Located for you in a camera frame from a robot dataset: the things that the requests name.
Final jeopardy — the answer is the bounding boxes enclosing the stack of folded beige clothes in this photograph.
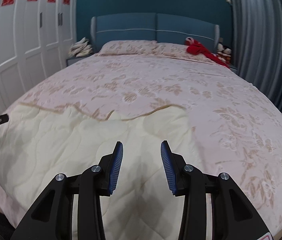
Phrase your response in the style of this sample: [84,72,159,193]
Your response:
[68,37,93,57]

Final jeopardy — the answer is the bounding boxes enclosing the pink floral bed cover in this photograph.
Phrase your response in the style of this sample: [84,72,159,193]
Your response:
[8,55,282,235]

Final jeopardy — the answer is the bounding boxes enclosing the white wardrobe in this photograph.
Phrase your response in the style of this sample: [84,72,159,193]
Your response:
[0,0,76,115]

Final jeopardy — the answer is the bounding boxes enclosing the dark bedside table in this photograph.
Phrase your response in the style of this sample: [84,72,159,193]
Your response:
[66,54,93,67]

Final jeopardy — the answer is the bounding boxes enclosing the pink floral pillow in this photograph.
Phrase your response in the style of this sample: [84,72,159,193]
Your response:
[153,43,214,64]
[98,40,157,56]

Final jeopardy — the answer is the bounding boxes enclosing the plush toys on nightstand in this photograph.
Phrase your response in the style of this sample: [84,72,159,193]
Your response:
[217,42,232,64]

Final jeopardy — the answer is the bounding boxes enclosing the red garment on bed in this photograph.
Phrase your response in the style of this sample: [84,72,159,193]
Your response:
[185,37,229,68]

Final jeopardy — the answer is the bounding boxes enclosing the grey curtain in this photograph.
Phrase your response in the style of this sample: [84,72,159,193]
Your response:
[232,0,282,113]

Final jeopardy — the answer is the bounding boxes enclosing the blue upholstered headboard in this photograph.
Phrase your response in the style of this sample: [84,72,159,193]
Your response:
[90,12,220,53]

